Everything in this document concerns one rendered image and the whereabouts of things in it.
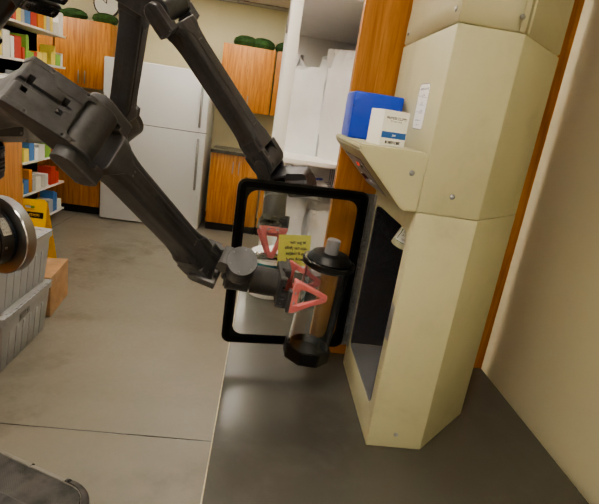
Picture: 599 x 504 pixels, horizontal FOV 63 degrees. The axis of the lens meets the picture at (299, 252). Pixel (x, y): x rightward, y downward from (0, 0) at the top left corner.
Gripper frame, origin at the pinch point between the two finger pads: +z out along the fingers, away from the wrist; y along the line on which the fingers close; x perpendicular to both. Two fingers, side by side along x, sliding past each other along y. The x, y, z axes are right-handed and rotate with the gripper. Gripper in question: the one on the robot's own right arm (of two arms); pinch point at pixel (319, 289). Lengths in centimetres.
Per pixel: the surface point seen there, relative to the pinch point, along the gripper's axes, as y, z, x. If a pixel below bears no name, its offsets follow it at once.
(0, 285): 147, -125, 80
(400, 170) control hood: -14.6, 5.2, -28.5
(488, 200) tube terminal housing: -13.8, 22.3, -26.5
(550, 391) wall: -5, 56, 13
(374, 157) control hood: -14.3, 0.5, -29.6
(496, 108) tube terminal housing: -15.1, 17.9, -41.2
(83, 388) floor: 137, -79, 127
